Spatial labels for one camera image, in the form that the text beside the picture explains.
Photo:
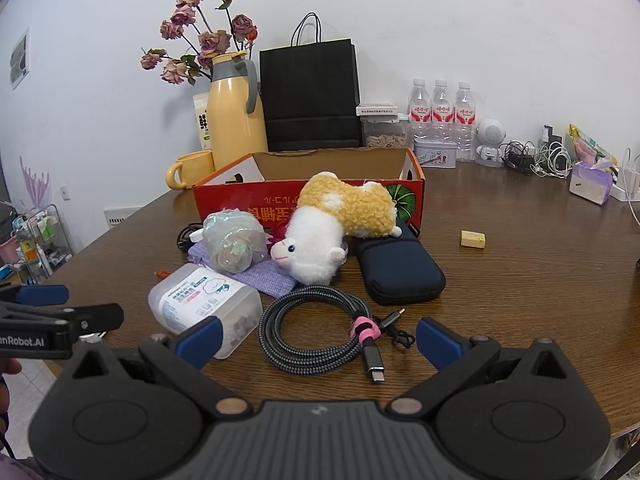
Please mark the white power strip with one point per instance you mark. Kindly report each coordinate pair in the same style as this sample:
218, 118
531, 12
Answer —
630, 180

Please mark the person's left hand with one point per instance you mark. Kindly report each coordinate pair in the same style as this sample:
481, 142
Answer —
11, 366

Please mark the red cardboard box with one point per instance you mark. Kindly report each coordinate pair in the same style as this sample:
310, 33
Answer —
235, 202

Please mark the clear food container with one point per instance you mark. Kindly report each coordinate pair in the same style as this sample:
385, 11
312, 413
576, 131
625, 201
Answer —
382, 137

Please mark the iridescent ball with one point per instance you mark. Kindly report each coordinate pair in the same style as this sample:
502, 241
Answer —
232, 242

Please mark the grey tin box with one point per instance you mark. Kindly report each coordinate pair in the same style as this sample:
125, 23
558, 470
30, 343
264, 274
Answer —
435, 155

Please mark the black paper bag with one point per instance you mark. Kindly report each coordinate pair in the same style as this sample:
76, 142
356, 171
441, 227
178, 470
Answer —
310, 90

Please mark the wall outlet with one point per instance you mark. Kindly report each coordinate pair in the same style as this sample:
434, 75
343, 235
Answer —
65, 191

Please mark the navy zip pouch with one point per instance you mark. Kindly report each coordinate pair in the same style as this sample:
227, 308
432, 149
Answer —
400, 270

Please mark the white drink carton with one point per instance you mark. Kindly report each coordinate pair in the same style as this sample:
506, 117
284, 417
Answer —
201, 120

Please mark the wall picture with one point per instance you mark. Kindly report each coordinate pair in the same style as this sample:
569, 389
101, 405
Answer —
19, 60

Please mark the clear water bottle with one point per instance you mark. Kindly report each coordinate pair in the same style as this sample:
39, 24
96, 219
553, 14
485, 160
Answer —
442, 105
464, 110
419, 105

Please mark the yellow white plush toy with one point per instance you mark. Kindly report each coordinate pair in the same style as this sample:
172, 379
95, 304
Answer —
315, 240

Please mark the white labelled box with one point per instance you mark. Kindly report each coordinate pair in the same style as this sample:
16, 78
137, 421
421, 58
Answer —
117, 217

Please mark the purple knit cloth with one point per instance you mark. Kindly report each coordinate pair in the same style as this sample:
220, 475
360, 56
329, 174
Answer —
270, 280

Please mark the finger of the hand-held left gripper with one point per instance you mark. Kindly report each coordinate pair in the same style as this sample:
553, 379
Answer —
45, 294
90, 317

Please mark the purple tissue pack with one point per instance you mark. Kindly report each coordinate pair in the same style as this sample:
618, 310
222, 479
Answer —
590, 185

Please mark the yellow eraser block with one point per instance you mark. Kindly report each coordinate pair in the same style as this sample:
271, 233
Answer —
472, 239

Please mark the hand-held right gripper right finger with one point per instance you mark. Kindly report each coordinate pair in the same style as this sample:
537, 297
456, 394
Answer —
437, 342

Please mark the flat white card box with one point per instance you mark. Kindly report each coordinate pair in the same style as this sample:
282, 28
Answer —
377, 109

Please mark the colourful snack bags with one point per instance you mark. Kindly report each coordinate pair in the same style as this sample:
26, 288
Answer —
587, 147

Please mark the dried rose bouquet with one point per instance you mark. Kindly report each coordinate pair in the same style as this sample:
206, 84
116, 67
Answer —
215, 42

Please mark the white robot speaker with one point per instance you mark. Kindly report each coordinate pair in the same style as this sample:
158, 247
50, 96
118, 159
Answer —
490, 132

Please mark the yellow mug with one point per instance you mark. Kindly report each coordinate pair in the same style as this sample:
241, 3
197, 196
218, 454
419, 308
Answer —
195, 170

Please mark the clear plastic packet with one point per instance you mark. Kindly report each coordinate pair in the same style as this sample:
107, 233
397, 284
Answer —
200, 295

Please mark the yellow thermos jug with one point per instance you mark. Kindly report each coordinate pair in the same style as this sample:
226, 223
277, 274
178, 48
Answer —
235, 120

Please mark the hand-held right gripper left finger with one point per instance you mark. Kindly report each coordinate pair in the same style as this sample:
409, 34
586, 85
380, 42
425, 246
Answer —
200, 341

